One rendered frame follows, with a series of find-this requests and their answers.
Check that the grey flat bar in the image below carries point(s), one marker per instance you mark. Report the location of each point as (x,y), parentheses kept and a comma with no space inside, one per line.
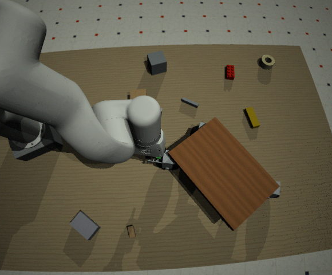
(194,104)

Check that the yellow rectangular block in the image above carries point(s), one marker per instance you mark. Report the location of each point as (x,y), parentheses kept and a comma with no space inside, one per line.
(252,118)

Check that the red toy building brick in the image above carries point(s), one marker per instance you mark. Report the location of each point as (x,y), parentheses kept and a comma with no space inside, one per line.
(230,72)

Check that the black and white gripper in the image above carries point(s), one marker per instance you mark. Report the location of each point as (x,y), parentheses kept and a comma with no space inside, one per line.
(156,150)

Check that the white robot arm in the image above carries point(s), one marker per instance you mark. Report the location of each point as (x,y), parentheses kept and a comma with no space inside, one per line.
(31,92)

